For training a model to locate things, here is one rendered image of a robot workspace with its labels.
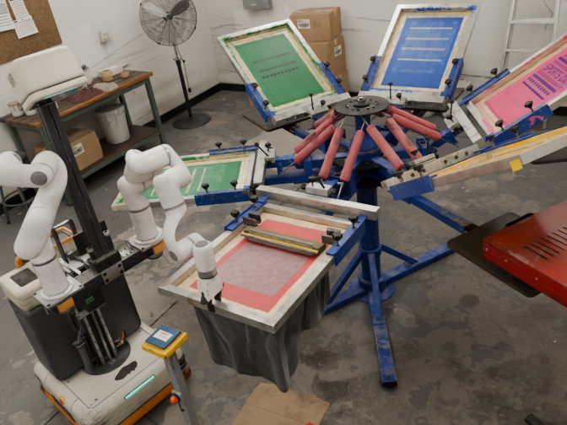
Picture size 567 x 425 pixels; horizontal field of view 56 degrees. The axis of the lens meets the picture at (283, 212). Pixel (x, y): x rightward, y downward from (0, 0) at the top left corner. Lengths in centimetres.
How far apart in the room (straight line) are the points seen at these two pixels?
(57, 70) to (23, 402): 227
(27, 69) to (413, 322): 255
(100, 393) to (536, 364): 233
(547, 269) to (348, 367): 146
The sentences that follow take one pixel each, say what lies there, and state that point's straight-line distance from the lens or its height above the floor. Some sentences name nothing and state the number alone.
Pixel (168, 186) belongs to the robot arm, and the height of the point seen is 152.
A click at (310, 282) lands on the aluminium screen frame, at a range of 218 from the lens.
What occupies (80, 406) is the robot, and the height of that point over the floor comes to 28.
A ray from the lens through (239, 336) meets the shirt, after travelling 237.
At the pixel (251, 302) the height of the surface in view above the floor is 99.
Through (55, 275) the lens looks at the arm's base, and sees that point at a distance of 225.
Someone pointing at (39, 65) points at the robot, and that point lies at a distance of 195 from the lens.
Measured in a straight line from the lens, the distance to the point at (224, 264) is 243.
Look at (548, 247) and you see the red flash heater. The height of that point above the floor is 110.
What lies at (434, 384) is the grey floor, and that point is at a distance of 315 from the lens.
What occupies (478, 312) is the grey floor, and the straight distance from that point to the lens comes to 358.
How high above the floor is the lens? 238
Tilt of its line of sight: 31 degrees down
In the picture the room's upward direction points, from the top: 9 degrees counter-clockwise
